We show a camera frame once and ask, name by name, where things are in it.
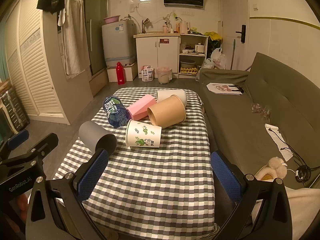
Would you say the white printed package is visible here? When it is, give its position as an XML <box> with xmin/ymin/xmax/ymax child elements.
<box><xmin>141</xmin><ymin>66</ymin><xmax>154</xmax><ymax>82</ymax></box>

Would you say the checkered tablecloth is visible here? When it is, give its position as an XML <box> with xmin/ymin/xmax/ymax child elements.
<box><xmin>53</xmin><ymin>87</ymin><xmax>217</xmax><ymax>240</ymax></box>

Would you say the black door handle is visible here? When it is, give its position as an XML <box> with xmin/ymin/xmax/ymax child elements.
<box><xmin>236</xmin><ymin>24</ymin><xmax>246</xmax><ymax>43</ymax></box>

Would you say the white louvered wardrobe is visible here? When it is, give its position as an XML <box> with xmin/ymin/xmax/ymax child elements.
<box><xmin>4</xmin><ymin>0</ymin><xmax>71</xmax><ymax>125</ymax></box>

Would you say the grey cup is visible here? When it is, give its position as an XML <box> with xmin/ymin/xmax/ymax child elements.
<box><xmin>79</xmin><ymin>121</ymin><xmax>117</xmax><ymax>156</ymax></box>

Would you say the crumpled clear plastic wrap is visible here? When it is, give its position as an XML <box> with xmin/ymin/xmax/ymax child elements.
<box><xmin>251</xmin><ymin>103</ymin><xmax>271</xmax><ymax>120</ymax></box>

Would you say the black hanging cloth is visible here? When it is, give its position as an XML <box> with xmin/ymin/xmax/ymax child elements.
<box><xmin>36</xmin><ymin>0</ymin><xmax>65</xmax><ymax>14</ymax></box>

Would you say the pink basin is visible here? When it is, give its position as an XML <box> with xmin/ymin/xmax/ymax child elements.
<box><xmin>104</xmin><ymin>15</ymin><xmax>120</xmax><ymax>24</ymax></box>

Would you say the white storage box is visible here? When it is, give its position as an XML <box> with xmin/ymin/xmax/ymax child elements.
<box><xmin>106</xmin><ymin>62</ymin><xmax>139</xmax><ymax>83</ymax></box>

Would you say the black cable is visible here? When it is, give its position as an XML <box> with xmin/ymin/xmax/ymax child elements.
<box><xmin>267</xmin><ymin>127</ymin><xmax>313</xmax><ymax>183</ymax></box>

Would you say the brown kraft paper cup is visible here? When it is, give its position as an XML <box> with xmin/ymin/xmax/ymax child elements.
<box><xmin>148</xmin><ymin>95</ymin><xmax>186</xmax><ymax>128</ymax></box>

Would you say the white kitchen cabinet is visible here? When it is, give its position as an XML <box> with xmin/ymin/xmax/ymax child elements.
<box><xmin>134</xmin><ymin>33</ymin><xmax>180</xmax><ymax>78</ymax></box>

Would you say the white washing machine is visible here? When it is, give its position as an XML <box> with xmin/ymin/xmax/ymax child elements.
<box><xmin>102</xmin><ymin>20</ymin><xmax>136</xmax><ymax>68</ymax></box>

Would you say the open white shelf unit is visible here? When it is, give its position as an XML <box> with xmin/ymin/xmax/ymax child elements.
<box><xmin>178</xmin><ymin>34</ymin><xmax>208</xmax><ymax>79</ymax></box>

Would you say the white patterned paper cup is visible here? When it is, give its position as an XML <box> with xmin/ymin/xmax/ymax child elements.
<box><xmin>125</xmin><ymin>120</ymin><xmax>162</xmax><ymax>148</ymax></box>

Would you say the red thermos bottle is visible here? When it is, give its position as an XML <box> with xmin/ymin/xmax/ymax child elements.
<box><xmin>116</xmin><ymin>62</ymin><xmax>126</xmax><ymax>85</ymax></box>

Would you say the pink rectangular box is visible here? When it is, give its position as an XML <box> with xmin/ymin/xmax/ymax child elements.
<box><xmin>127</xmin><ymin>94</ymin><xmax>157</xmax><ymax>121</ymax></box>

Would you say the white plastic bag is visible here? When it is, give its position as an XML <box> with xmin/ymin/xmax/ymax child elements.
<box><xmin>202</xmin><ymin>48</ymin><xmax>227</xmax><ymax>69</ymax></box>

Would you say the fluffy beige slipper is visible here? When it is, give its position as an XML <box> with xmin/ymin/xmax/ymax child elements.
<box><xmin>255</xmin><ymin>157</ymin><xmax>287</xmax><ymax>180</ymax></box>

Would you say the blue drink bottle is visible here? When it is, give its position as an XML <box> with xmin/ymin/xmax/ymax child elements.
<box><xmin>103</xmin><ymin>96</ymin><xmax>130</xmax><ymax>128</ymax></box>

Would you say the hanging beige towel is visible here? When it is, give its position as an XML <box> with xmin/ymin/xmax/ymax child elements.
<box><xmin>58</xmin><ymin>0</ymin><xmax>91</xmax><ymax>78</ymax></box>

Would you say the plain white paper cup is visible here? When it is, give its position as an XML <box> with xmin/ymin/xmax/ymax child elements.
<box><xmin>156</xmin><ymin>89</ymin><xmax>188</xmax><ymax>107</ymax></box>

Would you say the white cloth on sofa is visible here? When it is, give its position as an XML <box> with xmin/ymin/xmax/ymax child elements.
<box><xmin>265</xmin><ymin>124</ymin><xmax>293</xmax><ymax>162</ymax></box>

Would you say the white blanket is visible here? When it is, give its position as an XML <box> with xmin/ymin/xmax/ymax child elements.
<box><xmin>251</xmin><ymin>186</ymin><xmax>320</xmax><ymax>240</ymax></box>

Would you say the grey sofa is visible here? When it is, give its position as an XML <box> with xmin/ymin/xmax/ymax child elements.
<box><xmin>200</xmin><ymin>53</ymin><xmax>319</xmax><ymax>189</ymax></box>

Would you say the white trash bin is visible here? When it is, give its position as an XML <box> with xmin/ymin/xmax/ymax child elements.
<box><xmin>157</xmin><ymin>67</ymin><xmax>172</xmax><ymax>84</ymax></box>

